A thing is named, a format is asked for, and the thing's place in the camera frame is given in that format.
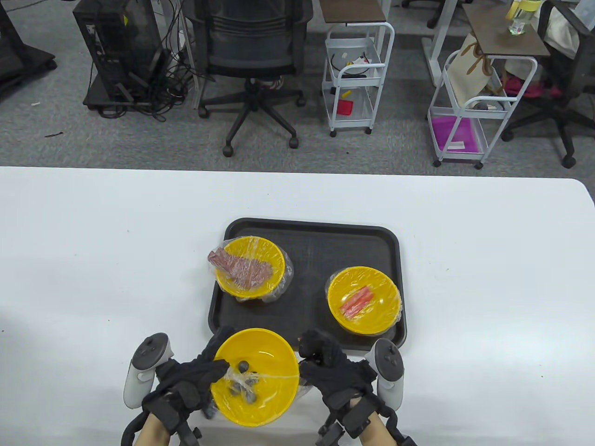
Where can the person's left hand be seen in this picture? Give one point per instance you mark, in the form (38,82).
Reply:
(190,376)

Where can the person's right hand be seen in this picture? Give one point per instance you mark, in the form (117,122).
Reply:
(334,367)

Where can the yellow plastic bowl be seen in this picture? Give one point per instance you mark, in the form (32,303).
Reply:
(260,346)
(260,248)
(367,274)

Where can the yellow bowl with red sticks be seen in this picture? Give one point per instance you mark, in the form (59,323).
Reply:
(386,292)

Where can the yellow bowl with meat slab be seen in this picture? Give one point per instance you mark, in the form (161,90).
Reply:
(287,272)

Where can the person's left forearm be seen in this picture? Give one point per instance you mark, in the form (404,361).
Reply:
(155,432)

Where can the person's right forearm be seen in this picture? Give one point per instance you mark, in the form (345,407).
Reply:
(372,429)

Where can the grey white handheld controller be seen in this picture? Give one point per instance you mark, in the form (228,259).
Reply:
(148,353)
(388,357)

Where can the group of dark grey balls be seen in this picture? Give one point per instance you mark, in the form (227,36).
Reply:
(244,383)

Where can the red white crab stick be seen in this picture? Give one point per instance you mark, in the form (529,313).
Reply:
(358,297)
(362,304)

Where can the black plastic tray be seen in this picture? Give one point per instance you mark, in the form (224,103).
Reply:
(307,251)

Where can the brown red steak piece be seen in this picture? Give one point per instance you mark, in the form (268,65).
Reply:
(241,267)

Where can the white paper slip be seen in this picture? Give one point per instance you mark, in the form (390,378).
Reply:
(456,145)

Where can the red flat item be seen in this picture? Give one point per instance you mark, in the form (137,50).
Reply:
(345,108)

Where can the purple tray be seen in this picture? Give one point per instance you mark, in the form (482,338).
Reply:
(448,132)

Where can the black platform base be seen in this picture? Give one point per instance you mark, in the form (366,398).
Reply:
(100,100)

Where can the white utility cart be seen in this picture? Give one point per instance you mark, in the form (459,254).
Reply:
(348,45)
(488,99)

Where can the beige tote bag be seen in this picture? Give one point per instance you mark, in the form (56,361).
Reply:
(467,74)

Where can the white desk leg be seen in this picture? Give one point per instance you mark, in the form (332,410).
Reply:
(437,51)

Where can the black mesh office chair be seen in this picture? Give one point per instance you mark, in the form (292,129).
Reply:
(251,42)
(565,74)

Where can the black computer tower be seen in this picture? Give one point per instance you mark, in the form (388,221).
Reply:
(116,42)

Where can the brown side table top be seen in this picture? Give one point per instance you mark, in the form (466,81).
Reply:
(353,11)
(502,42)

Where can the black stand base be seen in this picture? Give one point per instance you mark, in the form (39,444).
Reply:
(18,60)

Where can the black chair base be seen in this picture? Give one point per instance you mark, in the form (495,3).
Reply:
(434,16)

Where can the clear bottle with yellow lid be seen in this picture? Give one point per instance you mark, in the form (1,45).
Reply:
(517,25)

